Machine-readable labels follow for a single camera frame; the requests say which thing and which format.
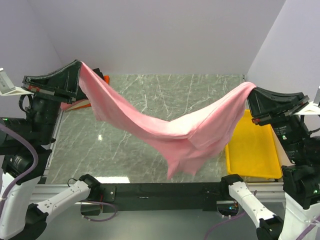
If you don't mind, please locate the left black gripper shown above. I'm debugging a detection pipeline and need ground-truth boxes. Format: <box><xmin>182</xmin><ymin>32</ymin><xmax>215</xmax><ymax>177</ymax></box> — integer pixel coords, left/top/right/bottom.
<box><xmin>24</xmin><ymin>58</ymin><xmax>84</xmax><ymax>143</ymax></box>

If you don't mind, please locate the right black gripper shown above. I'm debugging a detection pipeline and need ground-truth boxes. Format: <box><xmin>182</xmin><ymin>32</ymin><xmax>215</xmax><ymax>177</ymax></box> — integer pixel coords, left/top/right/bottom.
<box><xmin>241</xmin><ymin>78</ymin><xmax>307</xmax><ymax>158</ymax></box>

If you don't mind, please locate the pink t shirt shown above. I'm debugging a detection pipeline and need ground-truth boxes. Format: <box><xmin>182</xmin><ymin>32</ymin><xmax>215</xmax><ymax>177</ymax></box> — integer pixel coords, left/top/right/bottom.
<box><xmin>78</xmin><ymin>62</ymin><xmax>256</xmax><ymax>179</ymax></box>

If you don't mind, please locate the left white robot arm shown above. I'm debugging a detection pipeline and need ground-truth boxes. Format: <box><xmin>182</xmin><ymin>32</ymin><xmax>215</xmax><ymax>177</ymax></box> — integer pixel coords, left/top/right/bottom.
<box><xmin>0</xmin><ymin>60</ymin><xmax>102</xmax><ymax>240</ymax></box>

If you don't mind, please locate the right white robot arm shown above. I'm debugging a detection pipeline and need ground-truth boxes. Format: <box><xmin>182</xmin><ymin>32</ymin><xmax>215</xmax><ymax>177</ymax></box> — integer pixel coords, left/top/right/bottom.
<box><xmin>219</xmin><ymin>87</ymin><xmax>320</xmax><ymax>240</ymax></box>

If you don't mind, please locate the cream folded t shirt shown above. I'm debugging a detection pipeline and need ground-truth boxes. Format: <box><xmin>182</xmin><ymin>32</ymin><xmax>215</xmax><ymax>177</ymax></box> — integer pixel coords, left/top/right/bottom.
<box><xmin>64</xmin><ymin>99</ymin><xmax>91</xmax><ymax>111</ymax></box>

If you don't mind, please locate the black folded t shirt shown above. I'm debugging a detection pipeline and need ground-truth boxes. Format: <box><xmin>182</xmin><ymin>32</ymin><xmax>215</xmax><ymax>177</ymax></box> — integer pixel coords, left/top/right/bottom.
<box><xmin>93</xmin><ymin>68</ymin><xmax>104</xmax><ymax>79</ymax></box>

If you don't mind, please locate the orange folded t shirt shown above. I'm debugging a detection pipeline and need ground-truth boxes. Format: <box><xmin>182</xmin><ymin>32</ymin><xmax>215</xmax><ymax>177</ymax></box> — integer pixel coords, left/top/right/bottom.
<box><xmin>103</xmin><ymin>75</ymin><xmax>110</xmax><ymax>85</ymax></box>

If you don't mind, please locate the yellow plastic tray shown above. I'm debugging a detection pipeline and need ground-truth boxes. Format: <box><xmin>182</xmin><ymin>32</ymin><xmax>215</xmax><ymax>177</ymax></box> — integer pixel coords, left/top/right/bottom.
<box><xmin>225</xmin><ymin>109</ymin><xmax>282</xmax><ymax>179</ymax></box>

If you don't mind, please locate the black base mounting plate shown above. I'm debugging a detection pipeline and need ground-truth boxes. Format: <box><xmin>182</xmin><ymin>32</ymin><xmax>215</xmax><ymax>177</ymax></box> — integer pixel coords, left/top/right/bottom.
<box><xmin>88</xmin><ymin>182</ymin><xmax>232</xmax><ymax>212</ymax></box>

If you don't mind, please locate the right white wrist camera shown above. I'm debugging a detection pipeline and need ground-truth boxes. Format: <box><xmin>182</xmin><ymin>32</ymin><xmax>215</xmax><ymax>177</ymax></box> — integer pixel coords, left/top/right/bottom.
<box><xmin>295</xmin><ymin>86</ymin><xmax>320</xmax><ymax>116</ymax></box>

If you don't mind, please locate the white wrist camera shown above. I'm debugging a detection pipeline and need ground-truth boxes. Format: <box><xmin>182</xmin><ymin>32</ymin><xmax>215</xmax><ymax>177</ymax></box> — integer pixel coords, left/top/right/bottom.
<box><xmin>0</xmin><ymin>67</ymin><xmax>33</xmax><ymax>97</ymax></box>
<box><xmin>295</xmin><ymin>86</ymin><xmax>320</xmax><ymax>116</ymax></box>

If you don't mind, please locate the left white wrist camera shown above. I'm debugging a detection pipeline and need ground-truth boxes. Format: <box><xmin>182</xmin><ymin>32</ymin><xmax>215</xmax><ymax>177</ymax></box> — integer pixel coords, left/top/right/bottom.
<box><xmin>0</xmin><ymin>67</ymin><xmax>33</xmax><ymax>97</ymax></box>

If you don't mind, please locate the aluminium frame rail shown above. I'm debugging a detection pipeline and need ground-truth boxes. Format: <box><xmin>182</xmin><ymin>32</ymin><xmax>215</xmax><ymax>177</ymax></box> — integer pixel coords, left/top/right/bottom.
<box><xmin>29</xmin><ymin>182</ymin><xmax>286</xmax><ymax>203</ymax></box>

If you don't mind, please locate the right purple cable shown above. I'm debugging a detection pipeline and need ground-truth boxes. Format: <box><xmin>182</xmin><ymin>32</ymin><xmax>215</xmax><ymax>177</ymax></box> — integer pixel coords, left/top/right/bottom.
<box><xmin>204</xmin><ymin>191</ymin><xmax>320</xmax><ymax>240</ymax></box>

